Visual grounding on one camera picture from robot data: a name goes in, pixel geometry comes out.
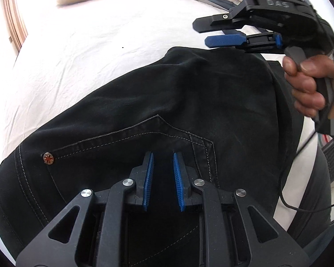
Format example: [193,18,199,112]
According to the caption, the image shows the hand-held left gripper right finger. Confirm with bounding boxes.
[173,152,312,267]

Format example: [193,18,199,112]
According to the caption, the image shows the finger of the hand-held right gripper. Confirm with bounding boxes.
[205,32,284,53]
[193,12,247,33]

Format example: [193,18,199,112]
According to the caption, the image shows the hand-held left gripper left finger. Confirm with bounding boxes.
[15,152,155,267]

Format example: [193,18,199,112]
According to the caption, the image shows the black denim pants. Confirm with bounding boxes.
[0,46,305,267]

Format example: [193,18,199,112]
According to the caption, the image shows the person's right hand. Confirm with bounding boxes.
[283,55,334,127]

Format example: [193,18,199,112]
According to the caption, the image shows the bed with white sheet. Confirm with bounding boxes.
[0,0,334,229]

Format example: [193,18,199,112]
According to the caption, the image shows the person's grey clothed leg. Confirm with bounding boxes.
[287,143,334,259]

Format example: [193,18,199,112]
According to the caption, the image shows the beige curtain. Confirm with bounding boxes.
[2,0,29,53]

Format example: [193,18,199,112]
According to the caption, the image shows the thin black cable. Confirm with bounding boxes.
[278,130,334,212]

